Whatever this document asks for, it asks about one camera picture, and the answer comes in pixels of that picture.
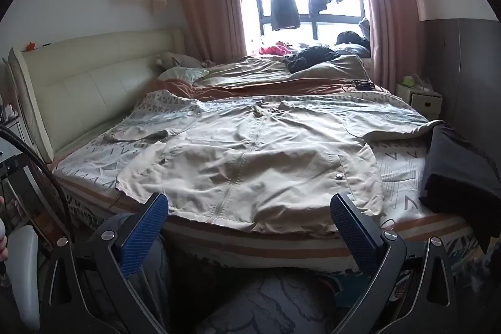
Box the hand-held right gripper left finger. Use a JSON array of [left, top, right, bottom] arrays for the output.
[[39, 192, 171, 334]]

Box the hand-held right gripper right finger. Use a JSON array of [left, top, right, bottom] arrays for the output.
[[330, 193, 462, 334]]

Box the beige jacket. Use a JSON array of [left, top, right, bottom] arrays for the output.
[[102, 95, 445, 235]]

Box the black clothes heap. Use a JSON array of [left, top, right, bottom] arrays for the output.
[[282, 46, 341, 74]]

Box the person's left hand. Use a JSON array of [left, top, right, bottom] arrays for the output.
[[0, 195, 9, 262]]

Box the patterned white bedspread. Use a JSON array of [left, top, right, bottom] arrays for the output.
[[51, 87, 490, 272]]

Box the dark patterned rug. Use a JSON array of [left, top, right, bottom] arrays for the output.
[[168, 264, 353, 334]]

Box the dark folded cloth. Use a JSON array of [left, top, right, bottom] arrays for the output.
[[419, 123, 501, 252]]

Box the white rounded plastic object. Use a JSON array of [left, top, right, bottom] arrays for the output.
[[6, 226, 42, 332]]

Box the white nightstand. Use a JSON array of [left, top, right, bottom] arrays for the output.
[[395, 81, 443, 119]]

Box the cream padded headboard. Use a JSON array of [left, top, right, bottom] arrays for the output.
[[8, 28, 186, 164]]

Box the pale green pillow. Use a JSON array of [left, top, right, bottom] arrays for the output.
[[157, 67, 210, 82]]

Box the orange brown blanket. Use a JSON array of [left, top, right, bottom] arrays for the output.
[[147, 78, 392, 102]]

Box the grey plush toy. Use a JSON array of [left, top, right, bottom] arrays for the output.
[[154, 52, 204, 70]]

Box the dark grey wardrobe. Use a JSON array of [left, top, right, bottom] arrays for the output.
[[421, 18, 501, 147]]

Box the dark grey cloth pile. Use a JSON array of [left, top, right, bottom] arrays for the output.
[[334, 17, 372, 59]]

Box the pink clothing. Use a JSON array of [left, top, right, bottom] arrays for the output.
[[258, 40, 294, 57]]

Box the black cable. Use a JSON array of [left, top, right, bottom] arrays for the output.
[[0, 125, 77, 245]]

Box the black corded device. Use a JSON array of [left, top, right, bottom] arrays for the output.
[[340, 80, 376, 91]]

